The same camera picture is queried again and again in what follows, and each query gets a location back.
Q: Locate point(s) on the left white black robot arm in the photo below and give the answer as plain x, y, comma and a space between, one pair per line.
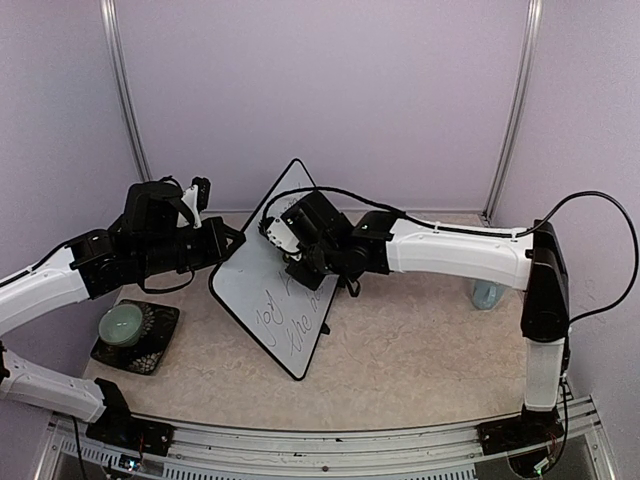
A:
160, 230

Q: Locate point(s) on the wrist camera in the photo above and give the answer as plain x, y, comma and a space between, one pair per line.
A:
194, 200
275, 230

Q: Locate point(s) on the light blue ceramic mug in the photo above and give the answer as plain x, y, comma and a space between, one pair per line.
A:
486, 295

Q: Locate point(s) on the aluminium front rail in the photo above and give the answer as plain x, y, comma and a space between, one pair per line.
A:
461, 450

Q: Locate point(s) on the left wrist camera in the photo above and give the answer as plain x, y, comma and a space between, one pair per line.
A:
194, 200

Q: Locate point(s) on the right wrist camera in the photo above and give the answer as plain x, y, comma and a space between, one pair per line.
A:
275, 230

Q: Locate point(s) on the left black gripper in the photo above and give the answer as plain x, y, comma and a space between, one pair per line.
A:
217, 229

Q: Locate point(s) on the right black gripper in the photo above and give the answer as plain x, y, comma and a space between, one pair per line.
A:
310, 280

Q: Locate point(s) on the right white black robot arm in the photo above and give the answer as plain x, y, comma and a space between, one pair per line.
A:
317, 240

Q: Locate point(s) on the aluminium corner post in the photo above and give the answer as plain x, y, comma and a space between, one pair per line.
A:
116, 53
525, 67

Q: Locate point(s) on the white whiteboard black frame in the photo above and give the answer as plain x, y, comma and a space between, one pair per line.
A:
282, 316

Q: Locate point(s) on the right aluminium corner post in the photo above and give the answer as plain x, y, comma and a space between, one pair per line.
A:
525, 67

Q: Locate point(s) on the left aluminium corner post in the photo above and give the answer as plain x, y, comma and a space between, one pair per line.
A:
116, 53

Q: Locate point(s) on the pale green ceramic bowl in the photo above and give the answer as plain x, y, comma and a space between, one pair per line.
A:
121, 326

